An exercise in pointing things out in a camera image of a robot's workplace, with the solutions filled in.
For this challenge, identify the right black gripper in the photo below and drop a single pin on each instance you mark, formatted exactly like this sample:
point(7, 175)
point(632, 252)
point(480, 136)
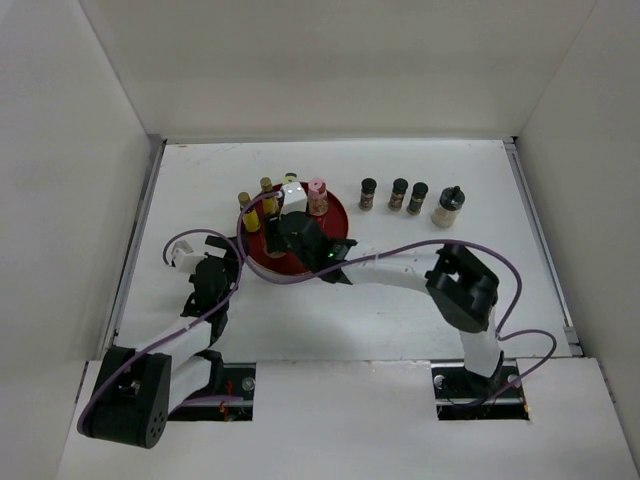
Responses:
point(272, 228)

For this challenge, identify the black grinder top jar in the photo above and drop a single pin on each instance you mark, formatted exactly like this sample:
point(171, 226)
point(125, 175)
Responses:
point(449, 205)

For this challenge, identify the black cap spice jar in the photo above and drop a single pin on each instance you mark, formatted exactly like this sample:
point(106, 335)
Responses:
point(399, 188)
point(418, 195)
point(367, 193)

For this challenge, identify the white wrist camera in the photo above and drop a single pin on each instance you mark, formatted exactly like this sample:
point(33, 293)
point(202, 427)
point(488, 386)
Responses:
point(294, 198)
point(184, 258)

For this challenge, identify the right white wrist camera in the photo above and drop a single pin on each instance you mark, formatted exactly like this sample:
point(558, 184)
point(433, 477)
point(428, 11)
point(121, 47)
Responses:
point(294, 198)

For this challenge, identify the yellow label bottle front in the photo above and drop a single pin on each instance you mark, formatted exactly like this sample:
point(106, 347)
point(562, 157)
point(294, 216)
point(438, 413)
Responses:
point(250, 218)

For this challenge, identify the yellow label bottle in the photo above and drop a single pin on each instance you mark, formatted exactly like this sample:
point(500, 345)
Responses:
point(250, 218)
point(270, 202)

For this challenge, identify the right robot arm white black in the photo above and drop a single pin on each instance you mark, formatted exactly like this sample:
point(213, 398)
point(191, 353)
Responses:
point(464, 290)

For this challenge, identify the pink lid spice jar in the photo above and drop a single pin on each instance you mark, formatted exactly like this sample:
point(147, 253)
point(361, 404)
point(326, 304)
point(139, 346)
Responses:
point(317, 197)

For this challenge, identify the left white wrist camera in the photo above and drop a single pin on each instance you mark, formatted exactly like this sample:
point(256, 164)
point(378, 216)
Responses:
point(184, 258)

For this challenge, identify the red round tray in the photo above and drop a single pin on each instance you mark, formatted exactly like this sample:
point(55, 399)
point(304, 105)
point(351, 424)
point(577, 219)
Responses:
point(334, 223)

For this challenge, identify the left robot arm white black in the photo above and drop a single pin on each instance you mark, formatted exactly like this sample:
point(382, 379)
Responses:
point(137, 388)

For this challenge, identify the cream squeeze bottle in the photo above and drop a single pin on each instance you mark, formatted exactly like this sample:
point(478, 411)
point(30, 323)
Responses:
point(290, 178)

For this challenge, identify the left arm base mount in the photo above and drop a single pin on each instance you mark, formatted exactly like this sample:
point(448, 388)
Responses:
point(228, 397)

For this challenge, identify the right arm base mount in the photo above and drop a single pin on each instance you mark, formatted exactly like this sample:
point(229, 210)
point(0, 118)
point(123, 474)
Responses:
point(463, 396)

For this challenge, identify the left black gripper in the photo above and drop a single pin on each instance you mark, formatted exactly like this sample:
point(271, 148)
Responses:
point(230, 257)

